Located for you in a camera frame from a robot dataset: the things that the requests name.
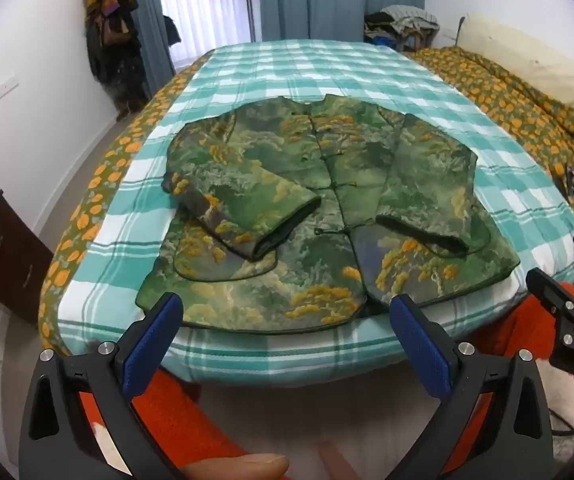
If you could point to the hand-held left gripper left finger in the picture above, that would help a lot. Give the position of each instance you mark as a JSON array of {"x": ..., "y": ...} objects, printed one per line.
[{"x": 151, "y": 342}]

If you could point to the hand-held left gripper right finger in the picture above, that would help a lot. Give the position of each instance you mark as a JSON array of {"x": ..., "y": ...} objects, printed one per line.
[{"x": 423, "y": 347}]

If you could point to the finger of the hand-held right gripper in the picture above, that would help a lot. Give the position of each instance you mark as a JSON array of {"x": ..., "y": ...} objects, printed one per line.
[{"x": 549, "y": 287}]

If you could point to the green patterned padded jacket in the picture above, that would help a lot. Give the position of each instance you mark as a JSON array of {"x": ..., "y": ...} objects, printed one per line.
[{"x": 317, "y": 220}]

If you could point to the pile of folded clothes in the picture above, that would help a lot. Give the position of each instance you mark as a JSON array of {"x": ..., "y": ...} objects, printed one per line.
[{"x": 404, "y": 22}]

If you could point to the metal clothes rack pole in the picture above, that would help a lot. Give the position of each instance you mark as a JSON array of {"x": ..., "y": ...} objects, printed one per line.
[{"x": 253, "y": 0}]

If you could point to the person's left hand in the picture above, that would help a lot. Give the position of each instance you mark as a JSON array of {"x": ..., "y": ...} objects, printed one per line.
[{"x": 247, "y": 466}]

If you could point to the small dark metal object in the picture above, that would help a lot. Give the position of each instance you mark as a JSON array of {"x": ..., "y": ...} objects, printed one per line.
[{"x": 573, "y": 182}]

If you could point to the orange knit clothing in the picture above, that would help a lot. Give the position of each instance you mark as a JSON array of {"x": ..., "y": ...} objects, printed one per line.
[{"x": 197, "y": 425}]

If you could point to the orange floral bed sheet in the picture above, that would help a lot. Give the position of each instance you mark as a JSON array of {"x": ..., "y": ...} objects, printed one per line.
[{"x": 532, "y": 115}]

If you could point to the dark wooden cabinet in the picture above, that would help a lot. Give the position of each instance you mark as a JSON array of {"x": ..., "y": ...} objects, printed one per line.
[{"x": 2, "y": 265}]

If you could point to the cream pillow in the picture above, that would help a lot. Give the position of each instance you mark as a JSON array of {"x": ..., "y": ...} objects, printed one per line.
[{"x": 532, "y": 55}]

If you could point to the teal checked blanket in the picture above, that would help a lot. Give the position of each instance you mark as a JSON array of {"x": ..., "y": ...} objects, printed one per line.
[{"x": 297, "y": 67}]

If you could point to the black hanging garment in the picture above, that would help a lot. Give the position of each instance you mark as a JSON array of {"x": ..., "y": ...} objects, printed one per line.
[{"x": 172, "y": 30}]

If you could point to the dark clothes on wall hook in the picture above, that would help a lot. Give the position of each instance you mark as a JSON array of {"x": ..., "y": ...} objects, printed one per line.
[{"x": 114, "y": 45}]

